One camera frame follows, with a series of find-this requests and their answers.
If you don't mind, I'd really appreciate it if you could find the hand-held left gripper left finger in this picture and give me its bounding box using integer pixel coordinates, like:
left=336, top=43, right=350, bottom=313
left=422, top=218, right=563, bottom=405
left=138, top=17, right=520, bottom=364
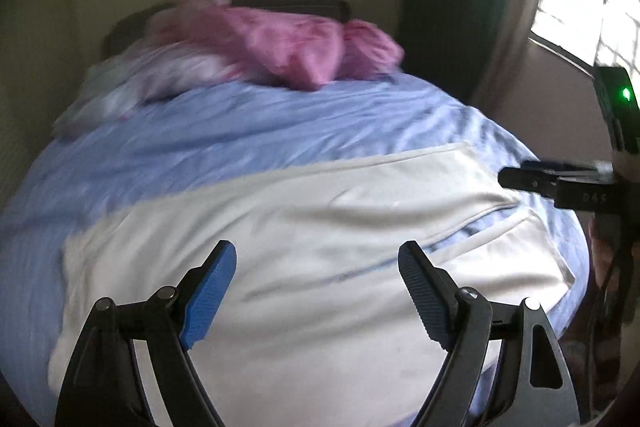
left=54, top=239, right=237, bottom=427

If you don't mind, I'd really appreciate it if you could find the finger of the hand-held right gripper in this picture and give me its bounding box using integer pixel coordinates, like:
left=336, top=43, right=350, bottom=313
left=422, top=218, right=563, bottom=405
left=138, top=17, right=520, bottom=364
left=498, top=161, right=598, bottom=202

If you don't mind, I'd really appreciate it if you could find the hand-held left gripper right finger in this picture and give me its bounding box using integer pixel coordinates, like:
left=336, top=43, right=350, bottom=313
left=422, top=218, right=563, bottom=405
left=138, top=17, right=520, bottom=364
left=397, top=240, right=583, bottom=427

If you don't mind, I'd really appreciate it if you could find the bed with blue sheet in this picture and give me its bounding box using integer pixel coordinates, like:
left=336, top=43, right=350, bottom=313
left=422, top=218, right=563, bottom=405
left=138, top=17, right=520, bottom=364
left=0, top=67, right=588, bottom=427

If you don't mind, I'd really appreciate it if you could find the white floral pillow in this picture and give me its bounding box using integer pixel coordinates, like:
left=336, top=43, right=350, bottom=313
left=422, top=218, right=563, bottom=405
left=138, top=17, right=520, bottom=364
left=52, top=0, right=261, bottom=138

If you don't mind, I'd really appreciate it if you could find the pink blanket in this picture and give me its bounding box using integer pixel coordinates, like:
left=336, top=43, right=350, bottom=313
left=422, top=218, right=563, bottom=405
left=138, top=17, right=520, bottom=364
left=220, top=4, right=347, bottom=91

